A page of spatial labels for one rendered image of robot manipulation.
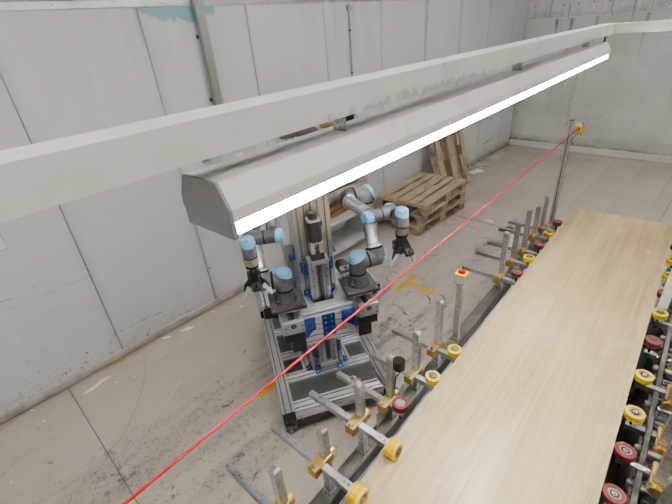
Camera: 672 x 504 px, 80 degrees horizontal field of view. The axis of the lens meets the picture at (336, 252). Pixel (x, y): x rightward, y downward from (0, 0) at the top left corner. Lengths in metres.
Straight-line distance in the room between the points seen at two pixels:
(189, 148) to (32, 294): 3.41
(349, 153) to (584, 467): 1.73
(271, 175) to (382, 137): 0.27
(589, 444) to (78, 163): 2.10
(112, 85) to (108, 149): 3.25
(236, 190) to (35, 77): 3.11
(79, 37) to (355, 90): 3.10
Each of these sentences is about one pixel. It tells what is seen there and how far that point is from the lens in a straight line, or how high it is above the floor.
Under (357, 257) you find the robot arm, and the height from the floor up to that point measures 1.26.
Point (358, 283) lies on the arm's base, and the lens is 2.63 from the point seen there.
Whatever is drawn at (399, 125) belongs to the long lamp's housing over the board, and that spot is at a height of 2.37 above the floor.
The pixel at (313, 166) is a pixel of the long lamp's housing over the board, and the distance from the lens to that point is 0.64.
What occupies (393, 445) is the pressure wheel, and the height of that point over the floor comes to 0.98.
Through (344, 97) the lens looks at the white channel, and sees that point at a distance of 0.72.
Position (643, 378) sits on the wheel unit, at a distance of 2.60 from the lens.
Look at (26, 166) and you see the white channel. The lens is 0.47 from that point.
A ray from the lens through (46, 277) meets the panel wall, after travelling 3.86.
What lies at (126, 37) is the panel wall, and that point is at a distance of 3.80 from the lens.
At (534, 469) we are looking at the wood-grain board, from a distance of 2.04.
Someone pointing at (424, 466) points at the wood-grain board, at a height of 0.90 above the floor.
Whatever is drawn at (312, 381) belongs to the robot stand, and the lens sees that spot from 3.22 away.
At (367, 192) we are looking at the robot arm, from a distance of 2.59.
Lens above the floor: 2.54
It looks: 29 degrees down
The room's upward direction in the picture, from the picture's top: 5 degrees counter-clockwise
